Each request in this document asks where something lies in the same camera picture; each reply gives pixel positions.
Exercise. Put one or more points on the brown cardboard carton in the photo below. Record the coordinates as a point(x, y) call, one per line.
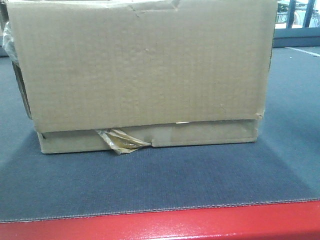
point(123, 75)

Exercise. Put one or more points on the grey conveyor belt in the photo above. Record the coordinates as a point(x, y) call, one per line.
point(282, 166)

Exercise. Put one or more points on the red conveyor frame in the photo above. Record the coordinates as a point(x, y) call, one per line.
point(283, 221)

